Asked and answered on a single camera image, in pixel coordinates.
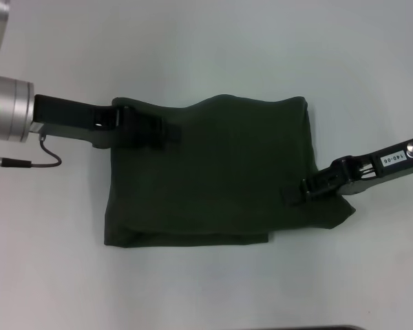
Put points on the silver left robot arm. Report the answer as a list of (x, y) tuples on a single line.
[(7, 106)]

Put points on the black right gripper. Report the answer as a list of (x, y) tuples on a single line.
[(382, 168)]

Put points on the dark green FREE print t-shirt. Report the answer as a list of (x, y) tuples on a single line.
[(220, 178)]

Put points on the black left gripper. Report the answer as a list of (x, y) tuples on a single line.
[(75, 118)]

